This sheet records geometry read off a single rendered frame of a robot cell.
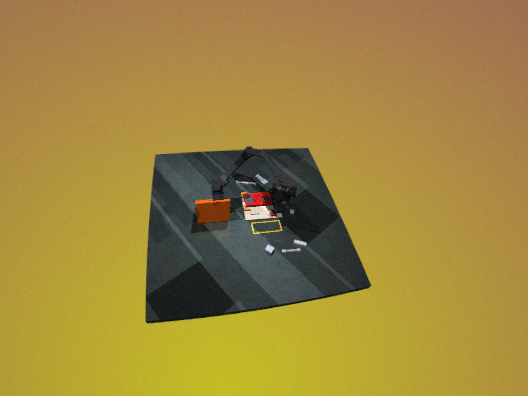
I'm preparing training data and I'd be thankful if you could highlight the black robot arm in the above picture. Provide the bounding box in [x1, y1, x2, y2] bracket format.
[211, 147, 297, 202]

